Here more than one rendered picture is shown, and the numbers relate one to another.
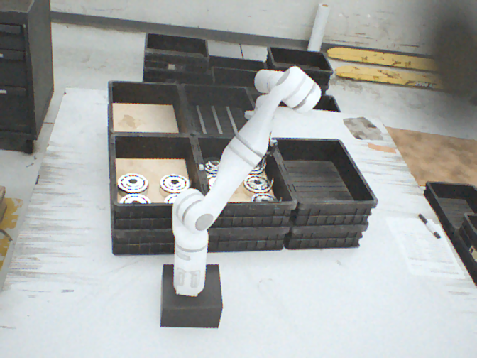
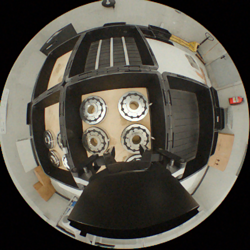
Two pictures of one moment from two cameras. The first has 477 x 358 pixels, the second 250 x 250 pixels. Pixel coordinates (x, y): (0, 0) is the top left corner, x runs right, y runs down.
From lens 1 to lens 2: 1.90 m
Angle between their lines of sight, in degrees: 56
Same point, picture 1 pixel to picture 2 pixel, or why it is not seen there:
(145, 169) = (54, 116)
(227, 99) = (122, 32)
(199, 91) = (100, 32)
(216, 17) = (132, 22)
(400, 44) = (180, 36)
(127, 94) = (60, 52)
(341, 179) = (198, 115)
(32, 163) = not seen: hidden behind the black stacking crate
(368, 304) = not seen: hidden behind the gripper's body
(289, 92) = not seen: outside the picture
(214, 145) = (90, 85)
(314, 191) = (183, 132)
